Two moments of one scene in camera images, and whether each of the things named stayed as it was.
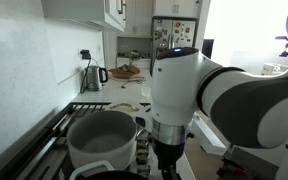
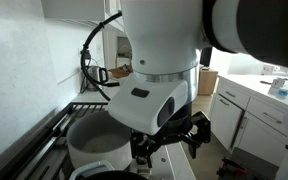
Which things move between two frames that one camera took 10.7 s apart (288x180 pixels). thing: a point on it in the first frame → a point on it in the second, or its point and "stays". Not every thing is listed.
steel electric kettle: x=95 y=77 stays
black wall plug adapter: x=85 y=54 stays
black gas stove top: x=46 y=155 stays
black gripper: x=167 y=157 → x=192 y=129
